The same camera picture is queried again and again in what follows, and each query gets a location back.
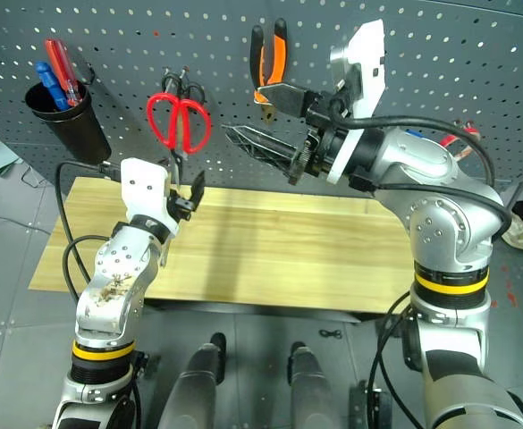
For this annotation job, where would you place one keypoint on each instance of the white bystander shoe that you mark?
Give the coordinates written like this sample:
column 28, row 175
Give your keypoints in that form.
column 519, row 232

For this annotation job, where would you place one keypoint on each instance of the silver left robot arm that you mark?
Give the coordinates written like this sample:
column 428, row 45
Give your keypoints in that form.
column 118, row 277

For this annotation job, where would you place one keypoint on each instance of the small black clip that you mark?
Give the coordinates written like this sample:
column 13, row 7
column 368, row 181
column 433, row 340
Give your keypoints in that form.
column 330, row 333

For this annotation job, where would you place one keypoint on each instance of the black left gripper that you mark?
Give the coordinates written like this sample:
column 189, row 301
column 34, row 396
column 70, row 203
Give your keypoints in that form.
column 181, row 207

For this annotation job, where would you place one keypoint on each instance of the black pegboard cup holder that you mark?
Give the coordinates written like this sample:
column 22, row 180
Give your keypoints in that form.
column 78, row 129

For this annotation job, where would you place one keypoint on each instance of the silver pegboard hook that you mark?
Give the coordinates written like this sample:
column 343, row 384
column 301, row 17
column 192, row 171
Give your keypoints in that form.
column 168, row 73
column 184, row 73

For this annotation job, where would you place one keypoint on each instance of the orange and black pliers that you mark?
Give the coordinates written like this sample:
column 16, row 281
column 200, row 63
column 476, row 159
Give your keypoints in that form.
column 279, row 58

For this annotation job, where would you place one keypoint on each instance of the black table frame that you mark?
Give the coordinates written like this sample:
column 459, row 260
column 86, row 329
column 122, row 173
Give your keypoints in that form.
column 243, row 308

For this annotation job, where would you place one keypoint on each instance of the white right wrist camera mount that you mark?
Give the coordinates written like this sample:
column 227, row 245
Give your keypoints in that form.
column 370, row 76

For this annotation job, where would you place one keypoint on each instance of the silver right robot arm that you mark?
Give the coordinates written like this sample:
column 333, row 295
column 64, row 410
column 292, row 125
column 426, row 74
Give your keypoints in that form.
column 444, row 214

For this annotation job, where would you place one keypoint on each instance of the grey perforated pegboard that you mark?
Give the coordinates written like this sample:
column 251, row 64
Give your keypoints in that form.
column 109, row 27

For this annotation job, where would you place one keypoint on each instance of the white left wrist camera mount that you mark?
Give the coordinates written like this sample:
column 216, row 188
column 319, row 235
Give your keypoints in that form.
column 145, row 192

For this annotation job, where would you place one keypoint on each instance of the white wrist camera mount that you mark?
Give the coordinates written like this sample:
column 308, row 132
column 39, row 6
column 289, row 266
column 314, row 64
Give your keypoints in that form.
column 145, row 192
column 370, row 76

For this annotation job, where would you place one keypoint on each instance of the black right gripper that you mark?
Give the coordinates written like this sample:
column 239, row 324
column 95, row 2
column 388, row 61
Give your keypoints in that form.
column 321, row 120

